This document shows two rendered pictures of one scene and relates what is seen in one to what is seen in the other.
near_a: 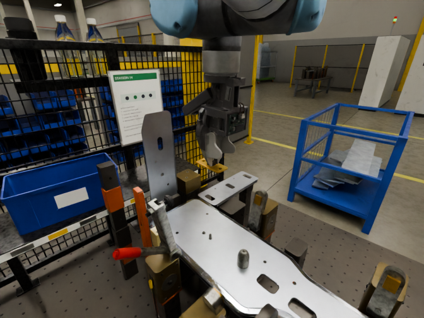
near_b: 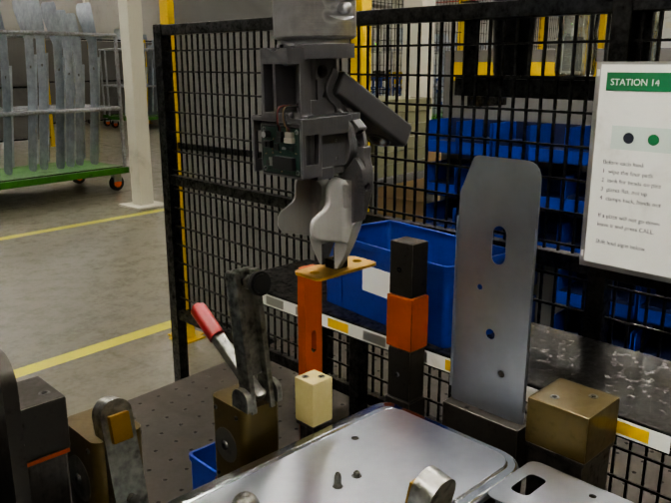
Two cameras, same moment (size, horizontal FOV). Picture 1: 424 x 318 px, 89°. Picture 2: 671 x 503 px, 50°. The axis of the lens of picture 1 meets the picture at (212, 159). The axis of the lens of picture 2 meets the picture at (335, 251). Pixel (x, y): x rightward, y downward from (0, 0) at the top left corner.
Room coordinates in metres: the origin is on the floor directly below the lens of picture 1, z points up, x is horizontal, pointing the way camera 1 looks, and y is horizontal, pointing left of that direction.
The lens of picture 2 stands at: (0.49, -0.70, 1.45)
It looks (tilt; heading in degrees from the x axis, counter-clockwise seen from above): 15 degrees down; 90
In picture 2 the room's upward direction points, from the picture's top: straight up
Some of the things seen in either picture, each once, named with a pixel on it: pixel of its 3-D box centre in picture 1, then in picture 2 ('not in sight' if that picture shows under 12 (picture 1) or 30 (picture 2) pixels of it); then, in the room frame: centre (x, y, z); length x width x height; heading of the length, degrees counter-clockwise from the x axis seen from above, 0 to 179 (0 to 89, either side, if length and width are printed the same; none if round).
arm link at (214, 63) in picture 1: (221, 64); (317, 20); (0.47, -0.02, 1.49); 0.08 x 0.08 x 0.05
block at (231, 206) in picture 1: (233, 231); not in sight; (0.69, -0.09, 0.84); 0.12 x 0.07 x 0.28; 134
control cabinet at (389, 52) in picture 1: (386, 66); not in sight; (7.49, -5.56, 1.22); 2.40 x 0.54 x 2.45; 136
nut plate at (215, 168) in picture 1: (211, 163); (335, 263); (0.49, 0.00, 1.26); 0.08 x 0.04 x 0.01; 44
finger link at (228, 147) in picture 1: (225, 147); (332, 226); (0.49, -0.03, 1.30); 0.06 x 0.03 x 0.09; 44
